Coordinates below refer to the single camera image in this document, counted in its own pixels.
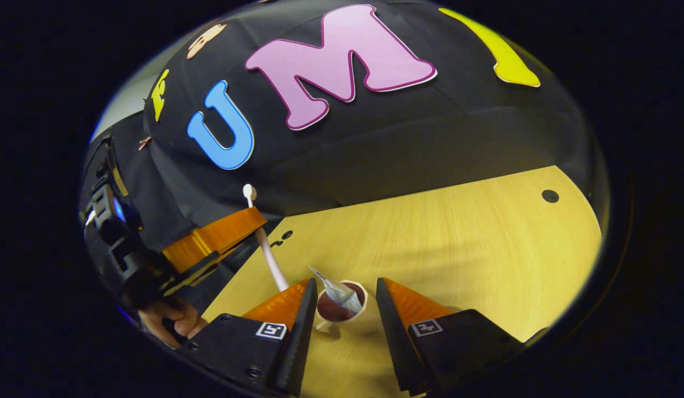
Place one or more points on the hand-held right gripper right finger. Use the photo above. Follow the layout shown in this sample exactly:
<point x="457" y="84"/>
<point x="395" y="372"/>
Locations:
<point x="394" y="337"/>

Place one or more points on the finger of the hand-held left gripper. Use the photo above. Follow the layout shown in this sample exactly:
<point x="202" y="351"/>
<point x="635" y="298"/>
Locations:
<point x="214" y="268"/>
<point x="214" y="237"/>

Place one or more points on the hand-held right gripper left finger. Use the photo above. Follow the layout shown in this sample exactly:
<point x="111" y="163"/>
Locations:
<point x="300" y="342"/>

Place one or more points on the white toothpaste tube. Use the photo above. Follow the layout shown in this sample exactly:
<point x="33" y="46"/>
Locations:
<point x="342" y="298"/>

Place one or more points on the yellow wooden desktop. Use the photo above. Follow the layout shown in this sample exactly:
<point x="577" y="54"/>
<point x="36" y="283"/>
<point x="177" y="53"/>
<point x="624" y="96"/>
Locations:
<point x="458" y="249"/>

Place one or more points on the red cloth clip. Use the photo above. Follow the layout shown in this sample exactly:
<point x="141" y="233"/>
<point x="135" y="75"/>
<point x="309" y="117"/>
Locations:
<point x="144" y="142"/>

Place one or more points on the black backdrop cloth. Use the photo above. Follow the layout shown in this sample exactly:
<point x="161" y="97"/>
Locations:
<point x="430" y="138"/>

